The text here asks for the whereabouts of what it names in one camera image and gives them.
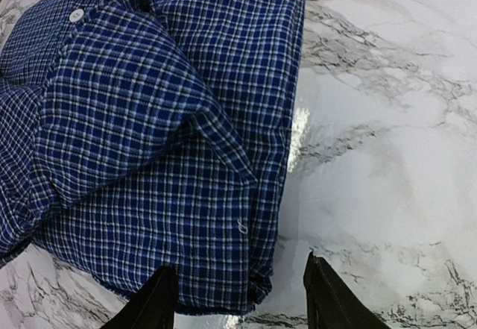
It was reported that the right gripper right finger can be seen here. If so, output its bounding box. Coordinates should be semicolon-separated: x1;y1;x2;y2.
303;253;389;329

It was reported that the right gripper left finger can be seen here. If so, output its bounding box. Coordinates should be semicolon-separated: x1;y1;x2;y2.
101;266;178;329

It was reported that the dark blue checked shirt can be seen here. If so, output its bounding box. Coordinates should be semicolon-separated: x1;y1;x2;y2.
1;0;305;315

